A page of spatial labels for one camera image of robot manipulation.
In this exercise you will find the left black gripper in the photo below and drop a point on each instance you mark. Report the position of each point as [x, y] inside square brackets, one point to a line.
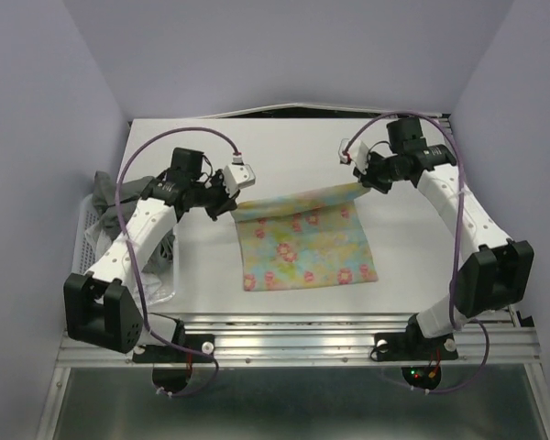
[225, 203]

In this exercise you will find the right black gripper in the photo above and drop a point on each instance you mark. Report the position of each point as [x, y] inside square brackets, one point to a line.
[368, 180]

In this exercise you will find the floral pastel skirt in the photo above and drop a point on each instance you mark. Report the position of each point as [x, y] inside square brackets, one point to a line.
[304, 240]

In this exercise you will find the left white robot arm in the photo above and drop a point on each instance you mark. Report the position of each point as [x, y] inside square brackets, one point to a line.
[106, 306]

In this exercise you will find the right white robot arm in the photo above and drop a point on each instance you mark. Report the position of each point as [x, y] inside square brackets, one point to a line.
[490, 269]

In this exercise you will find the grey skirt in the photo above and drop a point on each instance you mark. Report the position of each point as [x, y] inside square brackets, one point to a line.
[103, 199]

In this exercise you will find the white skirt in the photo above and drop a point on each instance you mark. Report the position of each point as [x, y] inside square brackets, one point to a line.
[156, 274]

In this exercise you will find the white plastic laundry basket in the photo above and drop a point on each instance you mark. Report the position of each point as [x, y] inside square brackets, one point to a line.
[83, 256]

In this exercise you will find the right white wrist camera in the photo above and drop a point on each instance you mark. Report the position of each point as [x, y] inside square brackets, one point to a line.
[356, 153]

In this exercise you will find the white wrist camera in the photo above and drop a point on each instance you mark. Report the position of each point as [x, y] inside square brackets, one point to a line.
[238, 176]
[356, 153]

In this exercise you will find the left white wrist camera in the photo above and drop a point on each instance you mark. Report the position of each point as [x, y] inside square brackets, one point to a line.
[238, 176]

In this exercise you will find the aluminium frame rail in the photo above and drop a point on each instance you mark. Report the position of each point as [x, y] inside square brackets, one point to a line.
[305, 377]

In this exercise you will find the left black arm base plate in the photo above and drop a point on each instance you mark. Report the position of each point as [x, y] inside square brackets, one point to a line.
[162, 354]

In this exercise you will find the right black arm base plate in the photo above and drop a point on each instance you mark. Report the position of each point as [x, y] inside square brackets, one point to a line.
[399, 347]

